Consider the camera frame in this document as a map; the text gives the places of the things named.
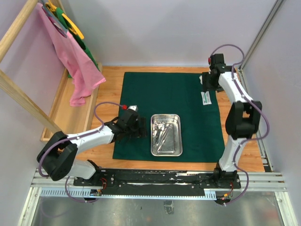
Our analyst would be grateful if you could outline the steel surgical scissors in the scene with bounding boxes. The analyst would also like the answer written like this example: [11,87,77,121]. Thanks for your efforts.
[152,121,172,153]

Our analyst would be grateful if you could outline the blue suture packet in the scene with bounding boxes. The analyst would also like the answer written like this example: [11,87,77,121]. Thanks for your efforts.
[201,91,212,105]

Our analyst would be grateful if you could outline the steel instrument tray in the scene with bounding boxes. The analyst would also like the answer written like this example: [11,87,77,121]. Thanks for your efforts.
[150,114,183,157]

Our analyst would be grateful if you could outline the dark green surgical cloth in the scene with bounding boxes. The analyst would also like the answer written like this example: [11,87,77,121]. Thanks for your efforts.
[113,72,225,162]

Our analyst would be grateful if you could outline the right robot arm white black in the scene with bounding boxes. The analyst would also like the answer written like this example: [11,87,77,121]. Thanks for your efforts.
[202,54,262,188]

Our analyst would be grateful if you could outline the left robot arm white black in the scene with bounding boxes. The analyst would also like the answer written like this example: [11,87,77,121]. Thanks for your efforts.
[37,106,147,186]

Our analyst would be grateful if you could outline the pink cloth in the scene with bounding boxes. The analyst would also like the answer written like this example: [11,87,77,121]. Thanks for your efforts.
[37,3,106,107]

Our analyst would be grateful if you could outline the green garment on hanger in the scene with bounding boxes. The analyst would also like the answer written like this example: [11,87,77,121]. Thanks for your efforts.
[55,8,99,70]

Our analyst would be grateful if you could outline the grey hanger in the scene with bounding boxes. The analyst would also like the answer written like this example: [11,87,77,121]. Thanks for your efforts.
[42,4,67,37]

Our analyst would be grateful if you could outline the yellow hanger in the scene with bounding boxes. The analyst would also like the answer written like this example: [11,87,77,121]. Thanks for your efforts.
[45,0,84,40]

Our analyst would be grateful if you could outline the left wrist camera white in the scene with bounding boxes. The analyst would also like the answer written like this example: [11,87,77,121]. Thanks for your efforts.
[128,105,138,112]

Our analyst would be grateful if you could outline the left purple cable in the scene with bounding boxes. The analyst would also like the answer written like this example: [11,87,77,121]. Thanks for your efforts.
[37,101,127,203]

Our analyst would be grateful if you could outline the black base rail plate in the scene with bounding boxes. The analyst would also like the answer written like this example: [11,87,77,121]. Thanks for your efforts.
[73,169,241,196]

